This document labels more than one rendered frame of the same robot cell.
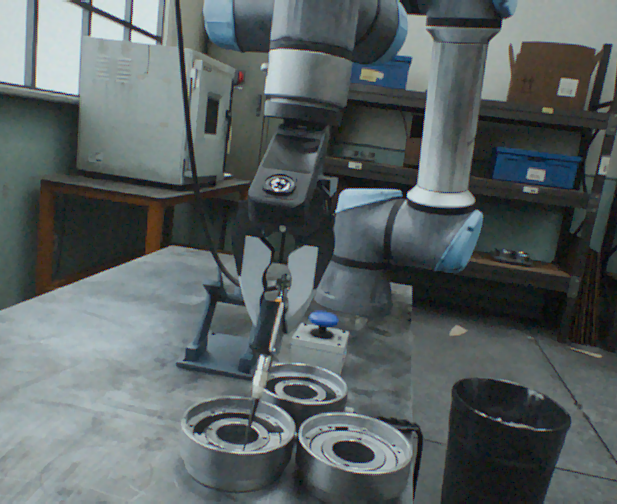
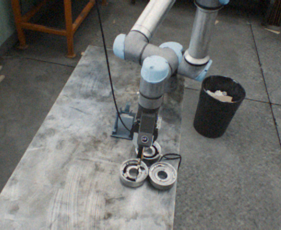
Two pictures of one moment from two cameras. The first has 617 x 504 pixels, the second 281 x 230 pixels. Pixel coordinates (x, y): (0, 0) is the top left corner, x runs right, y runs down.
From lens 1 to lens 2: 0.66 m
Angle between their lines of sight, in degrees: 32
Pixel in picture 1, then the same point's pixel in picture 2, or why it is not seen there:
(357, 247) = not seen: hidden behind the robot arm
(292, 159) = (147, 127)
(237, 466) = (135, 184)
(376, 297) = (171, 85)
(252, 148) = not seen: outside the picture
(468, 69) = (209, 21)
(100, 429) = (98, 168)
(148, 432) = (110, 167)
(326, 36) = (156, 96)
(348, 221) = not seen: hidden behind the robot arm
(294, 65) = (147, 102)
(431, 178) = (193, 53)
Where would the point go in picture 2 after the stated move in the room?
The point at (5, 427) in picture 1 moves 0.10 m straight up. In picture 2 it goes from (75, 171) to (74, 154)
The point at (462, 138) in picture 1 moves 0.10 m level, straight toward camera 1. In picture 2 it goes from (205, 42) to (203, 53)
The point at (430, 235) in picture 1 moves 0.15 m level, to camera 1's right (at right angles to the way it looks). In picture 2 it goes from (191, 72) to (223, 74)
